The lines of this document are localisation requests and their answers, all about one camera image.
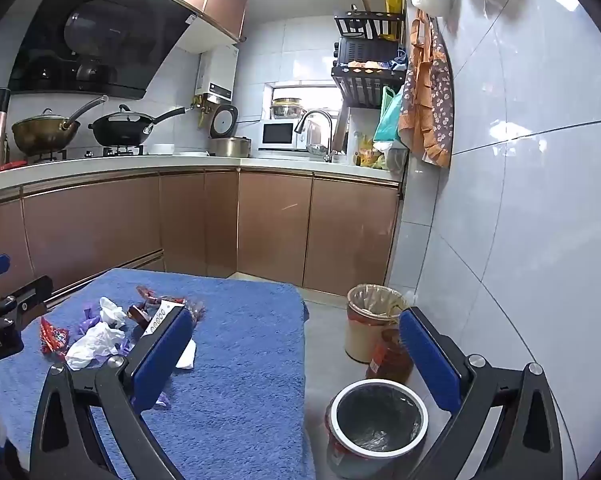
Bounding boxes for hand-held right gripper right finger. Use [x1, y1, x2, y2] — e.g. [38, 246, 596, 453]
[399, 306, 564, 480]

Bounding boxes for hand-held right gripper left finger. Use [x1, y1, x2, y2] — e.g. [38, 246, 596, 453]
[29, 305, 196, 480]

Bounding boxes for red snack wrapper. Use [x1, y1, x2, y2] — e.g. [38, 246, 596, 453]
[39, 316, 70, 358]

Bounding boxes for dark red wrapper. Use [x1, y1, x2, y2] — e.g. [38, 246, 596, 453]
[134, 285, 187, 307]

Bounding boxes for small purple wrapper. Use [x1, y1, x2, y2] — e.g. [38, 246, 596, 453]
[82, 305, 104, 333]

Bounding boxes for small white tissue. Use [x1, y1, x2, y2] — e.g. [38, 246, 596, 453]
[99, 297, 127, 330]

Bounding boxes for large white plastic bag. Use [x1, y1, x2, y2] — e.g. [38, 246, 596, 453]
[65, 321, 127, 372]

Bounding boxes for beige bin with liner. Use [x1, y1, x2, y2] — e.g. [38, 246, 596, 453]
[345, 284, 411, 365]

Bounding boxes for white-rimmed bin with black liner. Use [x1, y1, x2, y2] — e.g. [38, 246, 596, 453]
[325, 379, 430, 480]

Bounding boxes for cooking oil bottle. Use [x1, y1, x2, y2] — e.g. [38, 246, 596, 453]
[365, 327, 415, 386]

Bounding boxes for blue towel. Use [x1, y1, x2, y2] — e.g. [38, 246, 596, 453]
[0, 267, 316, 480]

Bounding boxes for brass wok with lid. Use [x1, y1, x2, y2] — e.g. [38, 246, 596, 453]
[11, 95, 108, 157]

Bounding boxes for kitchen counter with brown cabinets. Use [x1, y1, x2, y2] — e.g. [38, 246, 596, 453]
[0, 152, 406, 311]

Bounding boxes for gas stove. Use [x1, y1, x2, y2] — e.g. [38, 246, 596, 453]
[28, 144, 146, 163]

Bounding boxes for black wok with lid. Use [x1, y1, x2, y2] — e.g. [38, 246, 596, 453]
[88, 104, 187, 147]

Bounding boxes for yellow food package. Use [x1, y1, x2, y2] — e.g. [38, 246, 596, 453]
[355, 132, 381, 168]

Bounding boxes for silver rice cooker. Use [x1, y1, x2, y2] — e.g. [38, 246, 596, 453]
[208, 104, 252, 157]

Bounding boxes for green plastic bag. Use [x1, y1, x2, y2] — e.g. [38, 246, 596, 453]
[373, 86, 404, 143]

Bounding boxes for orange and brown floral apron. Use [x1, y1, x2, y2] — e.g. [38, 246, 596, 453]
[398, 8, 454, 168]

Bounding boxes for white microwave oven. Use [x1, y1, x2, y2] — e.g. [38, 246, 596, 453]
[258, 120, 306, 152]

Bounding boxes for chrome kitchen faucet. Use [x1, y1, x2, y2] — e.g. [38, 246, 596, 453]
[294, 109, 335, 163]

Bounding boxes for black range hood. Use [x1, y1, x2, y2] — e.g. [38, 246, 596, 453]
[8, 0, 201, 101]

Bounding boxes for stacked steel pots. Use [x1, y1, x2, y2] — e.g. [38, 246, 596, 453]
[270, 97, 306, 120]

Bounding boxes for kitchen window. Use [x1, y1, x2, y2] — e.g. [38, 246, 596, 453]
[263, 81, 341, 126]

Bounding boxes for white water heater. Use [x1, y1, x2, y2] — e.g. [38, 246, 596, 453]
[194, 44, 240, 106]

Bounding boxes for black box on rack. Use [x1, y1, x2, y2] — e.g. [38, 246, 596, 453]
[335, 36, 401, 63]

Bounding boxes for yellow roll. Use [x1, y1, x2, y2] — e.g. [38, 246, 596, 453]
[385, 0, 404, 41]

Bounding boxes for yellow gas hose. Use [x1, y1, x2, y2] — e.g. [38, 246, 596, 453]
[190, 95, 215, 130]

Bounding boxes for black wall storage rack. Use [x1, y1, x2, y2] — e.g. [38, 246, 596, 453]
[332, 4, 409, 108]

